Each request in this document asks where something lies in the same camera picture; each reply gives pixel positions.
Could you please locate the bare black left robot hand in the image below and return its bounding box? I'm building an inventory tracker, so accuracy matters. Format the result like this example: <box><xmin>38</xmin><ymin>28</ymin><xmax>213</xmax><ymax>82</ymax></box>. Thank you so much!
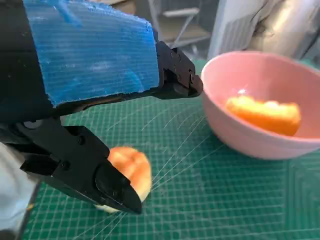
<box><xmin>0</xmin><ymin>0</ymin><xmax>205</xmax><ymax>215</ymax></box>

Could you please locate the round toy bread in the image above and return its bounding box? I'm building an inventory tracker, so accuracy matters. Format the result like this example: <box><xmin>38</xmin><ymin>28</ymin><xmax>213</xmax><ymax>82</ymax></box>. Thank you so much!
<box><xmin>93</xmin><ymin>146</ymin><xmax>153</xmax><ymax>214</ymax></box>

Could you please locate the long twisted toy bread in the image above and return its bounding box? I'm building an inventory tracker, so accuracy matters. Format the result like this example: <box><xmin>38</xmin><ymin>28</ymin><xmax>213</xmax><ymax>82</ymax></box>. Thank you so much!
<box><xmin>226</xmin><ymin>96</ymin><xmax>302</xmax><ymax>137</ymax></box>

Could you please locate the pink bowl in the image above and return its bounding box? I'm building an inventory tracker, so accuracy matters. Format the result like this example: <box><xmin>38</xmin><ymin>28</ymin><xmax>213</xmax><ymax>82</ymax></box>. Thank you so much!
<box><xmin>200</xmin><ymin>50</ymin><xmax>320</xmax><ymax>161</ymax></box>

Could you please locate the green cutting mat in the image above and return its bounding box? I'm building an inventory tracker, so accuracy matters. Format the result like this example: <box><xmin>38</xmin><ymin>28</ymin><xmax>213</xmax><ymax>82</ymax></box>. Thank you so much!
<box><xmin>19</xmin><ymin>58</ymin><xmax>320</xmax><ymax>240</ymax></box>

